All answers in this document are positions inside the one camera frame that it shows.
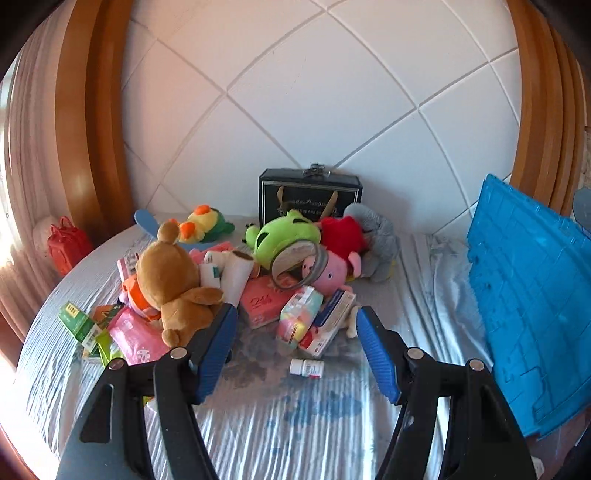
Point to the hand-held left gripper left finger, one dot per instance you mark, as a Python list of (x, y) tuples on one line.
[(217, 350)]

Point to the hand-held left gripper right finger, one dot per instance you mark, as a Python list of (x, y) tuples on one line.
[(376, 355)]

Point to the blue plastic crate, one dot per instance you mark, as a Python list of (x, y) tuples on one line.
[(521, 286)]

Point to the grey cloth covered desktop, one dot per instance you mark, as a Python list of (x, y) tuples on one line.
[(300, 429)]

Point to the white blue medicine box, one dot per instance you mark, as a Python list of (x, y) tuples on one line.
[(330, 323)]

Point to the small pink tissue pack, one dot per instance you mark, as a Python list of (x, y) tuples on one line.
[(261, 302)]

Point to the white pill bottle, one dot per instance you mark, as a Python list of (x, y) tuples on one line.
[(307, 369)]

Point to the white teal small box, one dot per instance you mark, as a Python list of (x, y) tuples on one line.
[(211, 274)]

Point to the white cup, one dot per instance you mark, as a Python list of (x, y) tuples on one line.
[(238, 277)]

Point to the pink wipes packet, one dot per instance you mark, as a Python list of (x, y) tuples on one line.
[(134, 337)]

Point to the pastel tissue packet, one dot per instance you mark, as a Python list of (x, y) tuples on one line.
[(300, 314)]

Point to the brown bear plush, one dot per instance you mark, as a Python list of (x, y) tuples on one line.
[(161, 277)]

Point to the pink pig plush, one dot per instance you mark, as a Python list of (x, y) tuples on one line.
[(330, 272)]

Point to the green snack packet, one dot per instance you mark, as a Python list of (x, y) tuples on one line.
[(107, 346)]

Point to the grey elephant plush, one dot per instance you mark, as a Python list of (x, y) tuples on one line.
[(378, 244)]

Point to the grey tape roll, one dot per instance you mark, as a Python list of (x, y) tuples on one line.
[(286, 263)]

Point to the red heart plush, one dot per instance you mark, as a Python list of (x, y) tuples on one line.
[(344, 235)]

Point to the yellow green duck plush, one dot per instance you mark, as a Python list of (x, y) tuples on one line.
[(203, 224)]

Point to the green frog plush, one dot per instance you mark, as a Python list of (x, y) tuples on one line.
[(277, 233)]

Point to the green medicine box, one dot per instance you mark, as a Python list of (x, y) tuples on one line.
[(78, 323)]

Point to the light blue plastic paddle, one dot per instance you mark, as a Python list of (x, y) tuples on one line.
[(145, 221)]

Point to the black gift box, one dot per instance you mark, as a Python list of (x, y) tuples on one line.
[(295, 194)]

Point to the red bag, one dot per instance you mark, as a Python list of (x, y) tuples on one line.
[(69, 247)]

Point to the pink curtain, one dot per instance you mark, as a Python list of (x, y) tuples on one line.
[(32, 138)]

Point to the wooden wall trim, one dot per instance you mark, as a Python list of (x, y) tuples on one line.
[(92, 115), (540, 92)]

